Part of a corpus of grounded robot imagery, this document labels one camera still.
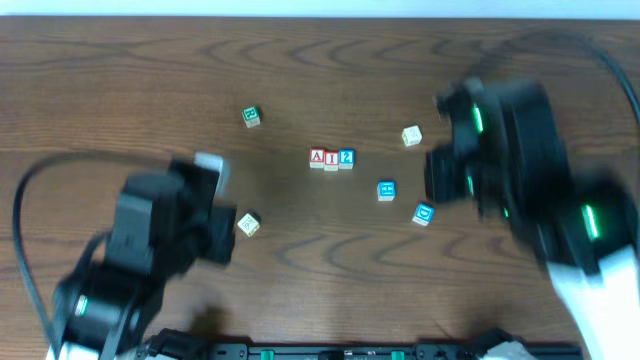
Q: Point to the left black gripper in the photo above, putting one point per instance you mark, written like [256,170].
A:
[220,234]

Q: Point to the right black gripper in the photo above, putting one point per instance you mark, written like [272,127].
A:
[445,175]

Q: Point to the cream wooden block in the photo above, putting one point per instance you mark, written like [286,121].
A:
[411,136]

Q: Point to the blue number 2 block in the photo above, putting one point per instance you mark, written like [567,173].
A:
[346,158]

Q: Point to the red letter I block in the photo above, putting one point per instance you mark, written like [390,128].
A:
[331,161]

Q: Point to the red letter A block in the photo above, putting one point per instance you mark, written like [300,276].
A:
[316,158]

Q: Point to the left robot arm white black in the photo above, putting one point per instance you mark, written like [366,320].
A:
[102,310]

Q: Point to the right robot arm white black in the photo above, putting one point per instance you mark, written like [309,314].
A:
[583,229]

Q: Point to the blue letter D block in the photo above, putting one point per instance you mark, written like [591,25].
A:
[423,214]

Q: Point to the blue letter H block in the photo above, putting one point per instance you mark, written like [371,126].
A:
[386,190]

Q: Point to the cream block with K drawing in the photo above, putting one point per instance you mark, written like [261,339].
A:
[249,223]

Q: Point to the green letter block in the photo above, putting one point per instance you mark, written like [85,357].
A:
[251,116]

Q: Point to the black mounting rail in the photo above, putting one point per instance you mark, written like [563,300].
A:
[173,344]

